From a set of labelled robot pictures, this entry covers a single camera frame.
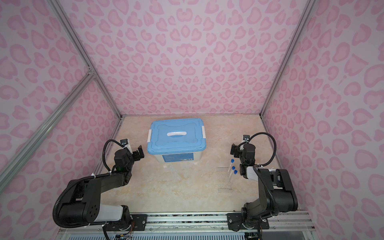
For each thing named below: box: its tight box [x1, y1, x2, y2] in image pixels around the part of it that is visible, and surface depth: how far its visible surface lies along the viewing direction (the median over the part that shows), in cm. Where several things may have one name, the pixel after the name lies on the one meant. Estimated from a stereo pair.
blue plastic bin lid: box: [147, 118, 207, 155], surface depth 88 cm
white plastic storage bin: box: [153, 150, 203, 163], surface depth 90 cm
